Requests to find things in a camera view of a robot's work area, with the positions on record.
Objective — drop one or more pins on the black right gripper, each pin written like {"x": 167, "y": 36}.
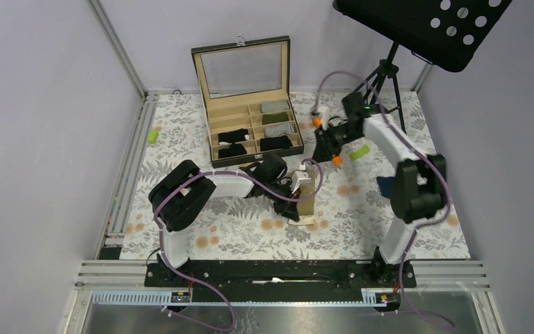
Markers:
{"x": 324, "y": 149}

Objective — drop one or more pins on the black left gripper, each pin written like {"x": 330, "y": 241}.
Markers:
{"x": 287, "y": 209}

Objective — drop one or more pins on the black underwear white trim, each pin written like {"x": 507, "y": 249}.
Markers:
{"x": 236, "y": 136}

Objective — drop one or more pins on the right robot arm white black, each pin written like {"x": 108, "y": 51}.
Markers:
{"x": 419, "y": 189}

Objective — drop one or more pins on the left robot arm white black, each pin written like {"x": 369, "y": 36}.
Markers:
{"x": 178, "y": 198}

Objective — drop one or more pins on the green block near underwear pile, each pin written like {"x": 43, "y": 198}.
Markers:
{"x": 359, "y": 153}

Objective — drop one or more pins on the striped rolled underwear in box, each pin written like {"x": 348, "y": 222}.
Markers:
{"x": 283, "y": 129}

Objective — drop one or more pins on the olive rolled underwear in box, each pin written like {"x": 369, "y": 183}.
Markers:
{"x": 272, "y": 118}

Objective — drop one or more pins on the grey rolled underwear in box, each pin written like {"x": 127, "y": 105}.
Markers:
{"x": 274, "y": 106}

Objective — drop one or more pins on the navy blue underwear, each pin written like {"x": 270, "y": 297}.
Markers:
{"x": 386, "y": 186}

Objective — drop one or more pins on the floral table cloth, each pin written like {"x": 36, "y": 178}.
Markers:
{"x": 351, "y": 217}

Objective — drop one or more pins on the wooden organizer box glass lid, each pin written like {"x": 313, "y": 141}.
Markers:
{"x": 234, "y": 79}

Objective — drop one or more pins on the green block at left edge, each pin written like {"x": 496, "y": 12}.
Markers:
{"x": 153, "y": 136}

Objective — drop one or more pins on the black music stand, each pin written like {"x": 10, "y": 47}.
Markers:
{"x": 442, "y": 33}

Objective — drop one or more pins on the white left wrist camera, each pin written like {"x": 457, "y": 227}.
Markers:
{"x": 298, "y": 178}

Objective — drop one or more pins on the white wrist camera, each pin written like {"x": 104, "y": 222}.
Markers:
{"x": 298, "y": 178}
{"x": 321, "y": 120}

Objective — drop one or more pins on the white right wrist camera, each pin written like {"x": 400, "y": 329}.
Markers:
{"x": 321, "y": 120}

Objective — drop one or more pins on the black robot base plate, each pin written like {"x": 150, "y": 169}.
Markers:
{"x": 272, "y": 281}

